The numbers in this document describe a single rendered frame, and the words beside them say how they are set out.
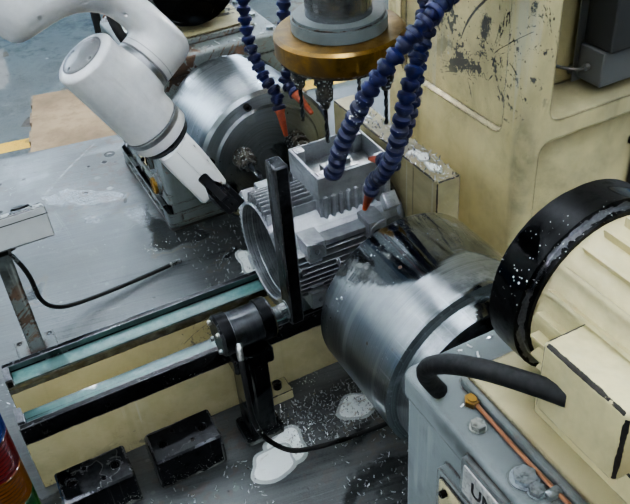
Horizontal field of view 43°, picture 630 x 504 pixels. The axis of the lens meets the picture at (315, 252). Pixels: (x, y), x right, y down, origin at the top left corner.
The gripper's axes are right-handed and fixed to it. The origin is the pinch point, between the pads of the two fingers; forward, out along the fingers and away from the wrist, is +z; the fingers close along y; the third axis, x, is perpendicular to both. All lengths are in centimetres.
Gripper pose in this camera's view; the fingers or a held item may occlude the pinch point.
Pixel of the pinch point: (227, 198)
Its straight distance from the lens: 123.1
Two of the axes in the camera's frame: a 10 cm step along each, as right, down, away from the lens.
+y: 4.6, 5.2, -7.2
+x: 7.3, -6.8, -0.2
